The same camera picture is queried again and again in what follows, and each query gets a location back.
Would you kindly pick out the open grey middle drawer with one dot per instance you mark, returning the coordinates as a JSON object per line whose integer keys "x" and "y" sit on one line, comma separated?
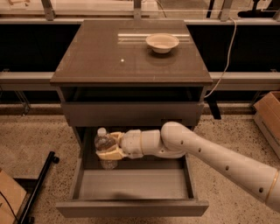
{"x": 145, "y": 187}

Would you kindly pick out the white paper bowl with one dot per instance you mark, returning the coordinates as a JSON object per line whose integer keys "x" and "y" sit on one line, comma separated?
{"x": 162, "y": 42}

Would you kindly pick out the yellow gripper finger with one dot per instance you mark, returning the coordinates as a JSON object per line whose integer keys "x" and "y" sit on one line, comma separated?
{"x": 115, "y": 154}
{"x": 117, "y": 136}

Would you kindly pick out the wooden box at right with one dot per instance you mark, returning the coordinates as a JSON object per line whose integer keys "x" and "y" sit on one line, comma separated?
{"x": 267, "y": 118}

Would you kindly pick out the clear plastic water bottle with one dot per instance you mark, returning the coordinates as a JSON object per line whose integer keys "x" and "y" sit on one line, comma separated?
{"x": 102, "y": 142}

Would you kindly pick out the grey drawer cabinet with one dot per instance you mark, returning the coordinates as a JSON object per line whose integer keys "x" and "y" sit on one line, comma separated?
{"x": 109, "y": 61}

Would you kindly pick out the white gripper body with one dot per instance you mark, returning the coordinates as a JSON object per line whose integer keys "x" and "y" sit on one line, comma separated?
{"x": 131, "y": 143}

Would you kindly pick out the closed grey top drawer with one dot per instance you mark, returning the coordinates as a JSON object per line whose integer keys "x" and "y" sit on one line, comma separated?
{"x": 93, "y": 114}

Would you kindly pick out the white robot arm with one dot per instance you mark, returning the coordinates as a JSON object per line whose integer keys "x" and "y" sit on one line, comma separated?
{"x": 174, "y": 140}

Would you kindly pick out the black metal stand leg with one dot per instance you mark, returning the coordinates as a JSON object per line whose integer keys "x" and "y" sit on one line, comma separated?
{"x": 33, "y": 185}

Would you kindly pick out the cardboard box at left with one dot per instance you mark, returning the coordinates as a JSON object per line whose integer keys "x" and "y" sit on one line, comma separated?
{"x": 12, "y": 198}

